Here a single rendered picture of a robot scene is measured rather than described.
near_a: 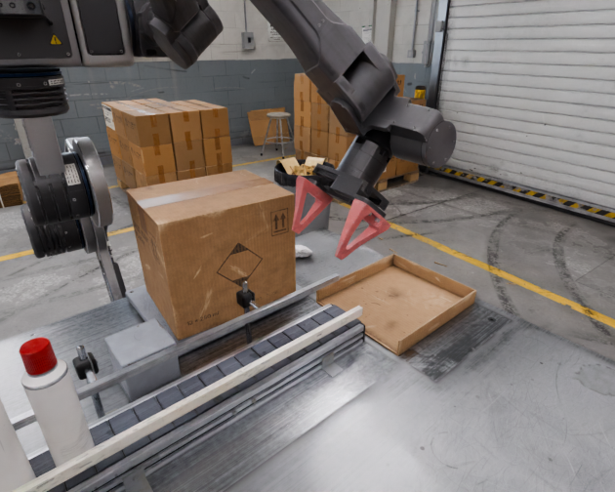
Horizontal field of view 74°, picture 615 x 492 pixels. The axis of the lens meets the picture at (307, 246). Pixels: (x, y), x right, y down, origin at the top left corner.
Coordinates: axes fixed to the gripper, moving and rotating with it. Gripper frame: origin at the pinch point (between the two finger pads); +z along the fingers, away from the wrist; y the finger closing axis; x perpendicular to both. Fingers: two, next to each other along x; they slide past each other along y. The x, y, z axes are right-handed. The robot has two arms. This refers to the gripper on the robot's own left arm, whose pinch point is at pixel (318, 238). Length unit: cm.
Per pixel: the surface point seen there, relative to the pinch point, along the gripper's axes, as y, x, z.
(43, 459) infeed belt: -14, -11, 47
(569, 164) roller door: -108, 337, -178
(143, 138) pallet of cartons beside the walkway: -312, 81, -1
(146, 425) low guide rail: -7.4, -3.2, 36.2
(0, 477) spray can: -8.1, -18.0, 45.3
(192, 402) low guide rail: -7.8, 2.6, 32.1
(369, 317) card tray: -14.2, 42.9, 9.2
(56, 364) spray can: -11.0, -17.9, 30.9
